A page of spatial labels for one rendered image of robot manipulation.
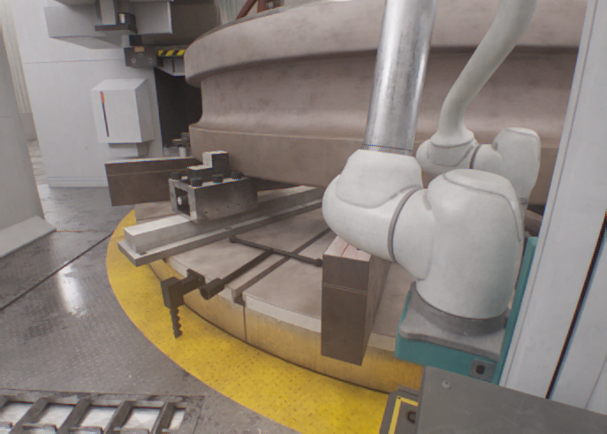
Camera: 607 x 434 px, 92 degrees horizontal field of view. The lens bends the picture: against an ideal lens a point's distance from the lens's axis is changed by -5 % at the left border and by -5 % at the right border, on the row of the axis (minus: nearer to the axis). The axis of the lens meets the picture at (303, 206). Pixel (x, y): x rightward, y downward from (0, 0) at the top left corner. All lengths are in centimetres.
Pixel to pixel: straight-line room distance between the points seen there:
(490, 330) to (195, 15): 468
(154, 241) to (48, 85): 421
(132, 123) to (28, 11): 214
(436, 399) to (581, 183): 25
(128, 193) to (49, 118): 300
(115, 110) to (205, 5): 179
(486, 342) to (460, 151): 45
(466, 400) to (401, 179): 38
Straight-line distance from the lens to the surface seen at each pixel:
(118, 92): 477
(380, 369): 140
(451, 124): 84
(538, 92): 180
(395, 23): 67
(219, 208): 193
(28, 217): 381
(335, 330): 105
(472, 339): 59
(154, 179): 301
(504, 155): 82
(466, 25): 158
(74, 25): 440
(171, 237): 193
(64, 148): 578
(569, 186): 40
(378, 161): 60
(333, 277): 95
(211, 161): 200
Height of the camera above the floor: 109
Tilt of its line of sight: 17 degrees down
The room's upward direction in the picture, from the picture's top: straight up
